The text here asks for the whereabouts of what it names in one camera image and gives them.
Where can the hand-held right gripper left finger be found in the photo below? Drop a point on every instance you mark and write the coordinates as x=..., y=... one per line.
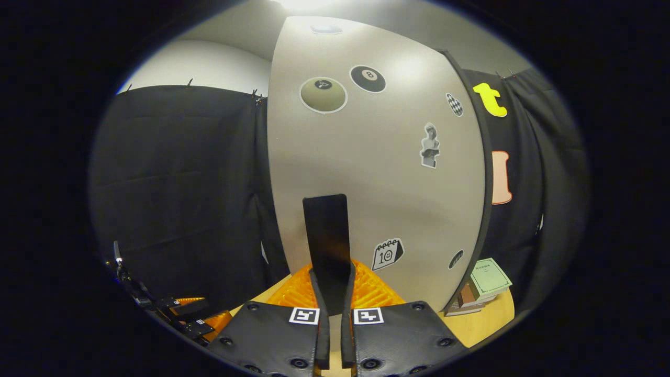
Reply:
x=322, y=335

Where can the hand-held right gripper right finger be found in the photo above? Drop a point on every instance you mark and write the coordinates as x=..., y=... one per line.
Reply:
x=348, y=335

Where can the long ceiling light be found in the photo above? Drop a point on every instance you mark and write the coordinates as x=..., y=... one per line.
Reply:
x=303, y=4

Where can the brown book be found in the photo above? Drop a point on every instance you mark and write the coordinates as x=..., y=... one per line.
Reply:
x=476, y=298

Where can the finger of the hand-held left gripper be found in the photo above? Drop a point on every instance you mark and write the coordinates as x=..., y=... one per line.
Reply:
x=191, y=306
x=212, y=324

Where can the black backdrop cloth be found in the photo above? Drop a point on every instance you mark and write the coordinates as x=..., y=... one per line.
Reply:
x=183, y=183

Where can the dark grey cabinet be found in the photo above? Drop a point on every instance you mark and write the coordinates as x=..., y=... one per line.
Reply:
x=489, y=157

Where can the grey cabinet door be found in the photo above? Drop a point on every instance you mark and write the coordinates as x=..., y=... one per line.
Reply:
x=377, y=183

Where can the green book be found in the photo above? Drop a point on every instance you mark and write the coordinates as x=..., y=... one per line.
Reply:
x=489, y=277

